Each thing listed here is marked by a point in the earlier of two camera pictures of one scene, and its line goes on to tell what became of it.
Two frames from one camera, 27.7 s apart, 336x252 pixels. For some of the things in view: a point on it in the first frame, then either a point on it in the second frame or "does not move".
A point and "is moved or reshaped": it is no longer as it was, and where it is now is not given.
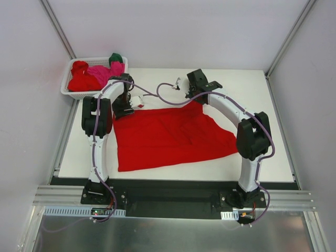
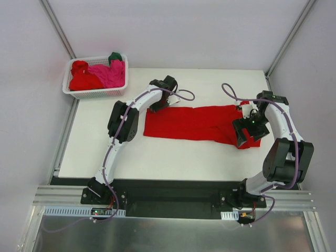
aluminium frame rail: x=291 y=200 does not move
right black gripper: x=189 y=93 -> x=248 y=130
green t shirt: x=115 y=57 does not move
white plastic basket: x=84 y=94 does not move
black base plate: x=144 y=197 does not move
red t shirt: x=168 y=133 is moved or reshaped
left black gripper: x=123 y=112 -> x=159 y=105
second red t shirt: x=80 y=80 does not move
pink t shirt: x=102 y=74 does not move
